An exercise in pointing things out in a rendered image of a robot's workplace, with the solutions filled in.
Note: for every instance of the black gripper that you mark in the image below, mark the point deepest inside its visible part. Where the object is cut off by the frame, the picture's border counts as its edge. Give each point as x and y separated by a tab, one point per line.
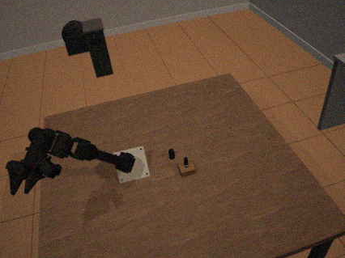
25	170

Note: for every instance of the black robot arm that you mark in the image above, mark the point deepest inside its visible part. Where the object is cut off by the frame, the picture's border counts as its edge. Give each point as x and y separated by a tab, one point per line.
44	139

